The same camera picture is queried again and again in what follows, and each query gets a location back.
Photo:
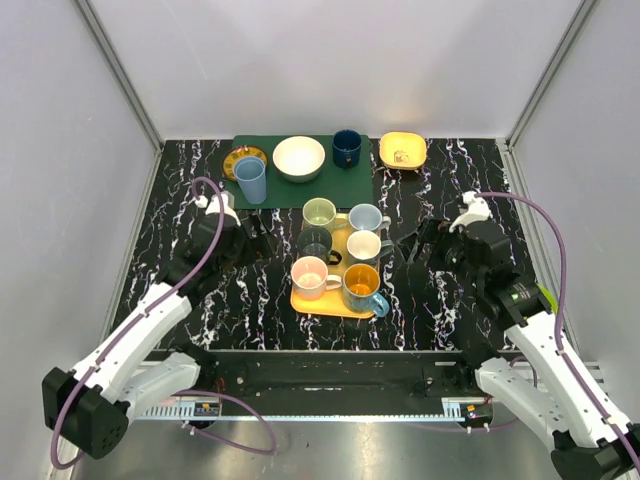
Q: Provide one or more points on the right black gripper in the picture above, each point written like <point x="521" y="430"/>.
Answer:
<point x="430" y="230"/>

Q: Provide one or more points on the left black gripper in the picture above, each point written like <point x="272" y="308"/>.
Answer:
<point x="251" y="240"/>

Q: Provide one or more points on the dark grey mug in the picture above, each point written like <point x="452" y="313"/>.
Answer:
<point x="317" y="242"/>

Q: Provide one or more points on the grey white-inside mug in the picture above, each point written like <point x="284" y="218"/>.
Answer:
<point x="366" y="247"/>

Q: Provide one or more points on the pink mug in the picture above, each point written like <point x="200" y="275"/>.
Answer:
<point x="311" y="278"/>

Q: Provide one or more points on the blue butterfly mug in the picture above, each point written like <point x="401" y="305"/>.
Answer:
<point x="360" y="290"/>

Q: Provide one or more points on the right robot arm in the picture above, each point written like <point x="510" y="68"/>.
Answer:
<point x="587" y="436"/>

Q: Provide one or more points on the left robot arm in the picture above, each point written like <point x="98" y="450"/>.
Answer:
<point x="92" y="404"/>

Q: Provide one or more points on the pale green mug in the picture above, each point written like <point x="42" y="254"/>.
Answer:
<point x="321" y="212"/>

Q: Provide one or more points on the light blue mug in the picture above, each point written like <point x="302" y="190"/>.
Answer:
<point x="367" y="217"/>

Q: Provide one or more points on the navy blue mug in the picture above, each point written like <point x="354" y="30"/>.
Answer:
<point x="346" y="148"/>

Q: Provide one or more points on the light blue plastic cup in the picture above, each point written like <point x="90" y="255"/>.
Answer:
<point x="250" y="174"/>

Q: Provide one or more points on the yellow patterned saucer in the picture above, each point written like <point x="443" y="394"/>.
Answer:
<point x="238" y="153"/>

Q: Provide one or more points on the white bowl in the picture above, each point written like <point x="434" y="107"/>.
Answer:
<point x="299" y="159"/>

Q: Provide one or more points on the yellow square bowl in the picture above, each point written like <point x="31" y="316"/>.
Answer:
<point x="403" y="150"/>

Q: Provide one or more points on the dark green mat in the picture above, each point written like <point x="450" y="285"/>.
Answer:
<point x="344" y="188"/>

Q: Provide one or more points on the lime green plate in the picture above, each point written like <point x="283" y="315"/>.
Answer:
<point x="549" y="297"/>

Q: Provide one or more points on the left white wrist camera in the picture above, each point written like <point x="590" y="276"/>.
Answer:
<point x="214" y="205"/>

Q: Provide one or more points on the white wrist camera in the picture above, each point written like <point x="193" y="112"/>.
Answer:
<point x="214" y="205"/>
<point x="476" y="210"/>

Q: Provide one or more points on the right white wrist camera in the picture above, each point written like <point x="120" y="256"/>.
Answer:
<point x="476" y="210"/>

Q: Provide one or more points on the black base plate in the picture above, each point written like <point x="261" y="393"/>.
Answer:
<point x="330" y="384"/>

